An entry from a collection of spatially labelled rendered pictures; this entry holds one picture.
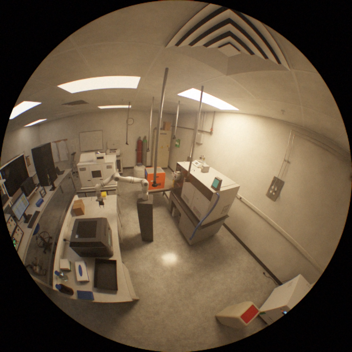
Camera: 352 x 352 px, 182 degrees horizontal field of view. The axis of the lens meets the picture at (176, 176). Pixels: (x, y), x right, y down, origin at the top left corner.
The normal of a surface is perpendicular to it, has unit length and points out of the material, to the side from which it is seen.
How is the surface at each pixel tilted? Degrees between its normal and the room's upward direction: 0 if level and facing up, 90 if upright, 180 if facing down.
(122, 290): 0
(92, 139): 90
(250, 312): 0
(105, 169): 90
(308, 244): 90
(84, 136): 90
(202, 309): 0
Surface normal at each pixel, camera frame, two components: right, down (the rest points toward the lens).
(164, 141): 0.42, 0.44
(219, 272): 0.13, -0.90
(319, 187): -0.90, 0.07
